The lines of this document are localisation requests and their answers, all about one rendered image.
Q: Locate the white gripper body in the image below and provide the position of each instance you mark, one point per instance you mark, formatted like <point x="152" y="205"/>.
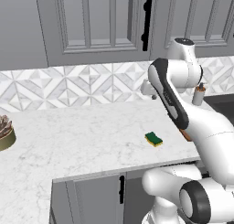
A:
<point x="147" y="88"/>

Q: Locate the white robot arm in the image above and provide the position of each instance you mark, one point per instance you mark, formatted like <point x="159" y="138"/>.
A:
<point x="213" y="142"/>

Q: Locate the green and yellow sponge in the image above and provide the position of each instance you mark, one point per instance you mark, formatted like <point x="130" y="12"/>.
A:
<point x="153" y="138"/>

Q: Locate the brown wooden cutting board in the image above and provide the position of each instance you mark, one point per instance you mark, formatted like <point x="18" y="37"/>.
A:
<point x="186" y="135"/>

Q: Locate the white soap dispenser bottle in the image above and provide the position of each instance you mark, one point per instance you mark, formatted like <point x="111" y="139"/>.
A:
<point x="198" y="96"/>

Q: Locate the dark sink basin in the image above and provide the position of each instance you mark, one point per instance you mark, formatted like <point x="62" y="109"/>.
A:
<point x="224" y="107"/>

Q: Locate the grey base cupboard door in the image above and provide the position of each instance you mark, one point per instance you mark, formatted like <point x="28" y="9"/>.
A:
<point x="91" y="200"/>
<point x="137" y="203"/>

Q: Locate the grey plain cupboard side panel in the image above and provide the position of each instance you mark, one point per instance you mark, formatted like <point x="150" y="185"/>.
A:
<point x="21" y="26"/>

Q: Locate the potted plant in olive pot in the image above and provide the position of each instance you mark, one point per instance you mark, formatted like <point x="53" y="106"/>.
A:
<point x="6" y="139"/>

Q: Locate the grey wall cupboard door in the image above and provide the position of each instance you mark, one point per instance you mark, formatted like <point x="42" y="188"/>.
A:
<point x="91" y="23"/>
<point x="207" y="17"/>

